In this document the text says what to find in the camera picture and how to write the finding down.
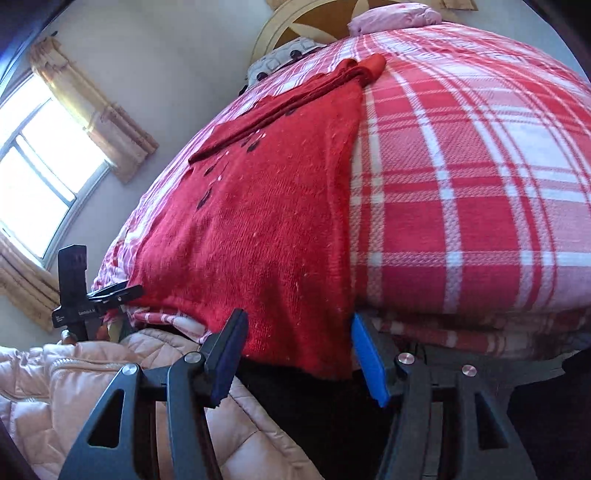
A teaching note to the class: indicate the yellow curtain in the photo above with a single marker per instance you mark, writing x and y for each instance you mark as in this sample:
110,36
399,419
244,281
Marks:
18,281
92,106

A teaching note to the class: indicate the cream wooden headboard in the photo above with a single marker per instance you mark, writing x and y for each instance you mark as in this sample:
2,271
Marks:
281,23

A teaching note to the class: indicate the window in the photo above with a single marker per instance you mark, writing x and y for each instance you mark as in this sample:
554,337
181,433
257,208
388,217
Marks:
41,175

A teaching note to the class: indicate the pink pillow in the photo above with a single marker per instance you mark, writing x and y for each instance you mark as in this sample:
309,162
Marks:
392,18

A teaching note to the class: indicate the red plaid bed sheet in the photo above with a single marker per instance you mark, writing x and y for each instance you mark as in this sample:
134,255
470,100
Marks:
461,184

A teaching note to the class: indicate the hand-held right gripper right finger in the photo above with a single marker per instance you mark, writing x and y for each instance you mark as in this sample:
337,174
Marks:
369,364

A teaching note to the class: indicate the pink puffer jacket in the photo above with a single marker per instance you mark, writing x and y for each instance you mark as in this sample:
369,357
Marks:
46,392

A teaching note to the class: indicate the dark cloth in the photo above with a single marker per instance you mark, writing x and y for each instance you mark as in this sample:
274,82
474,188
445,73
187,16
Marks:
314,424

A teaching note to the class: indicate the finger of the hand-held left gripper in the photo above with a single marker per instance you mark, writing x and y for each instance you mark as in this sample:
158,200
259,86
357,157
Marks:
122,292
108,302

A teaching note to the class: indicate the red knit sweater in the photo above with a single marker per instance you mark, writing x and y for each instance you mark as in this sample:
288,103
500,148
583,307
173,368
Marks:
277,230

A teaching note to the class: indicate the grey patterned pillow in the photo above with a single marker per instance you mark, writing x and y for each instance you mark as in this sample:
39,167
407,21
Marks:
277,60

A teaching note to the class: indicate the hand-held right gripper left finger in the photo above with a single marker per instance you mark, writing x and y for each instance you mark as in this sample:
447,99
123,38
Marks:
225,364

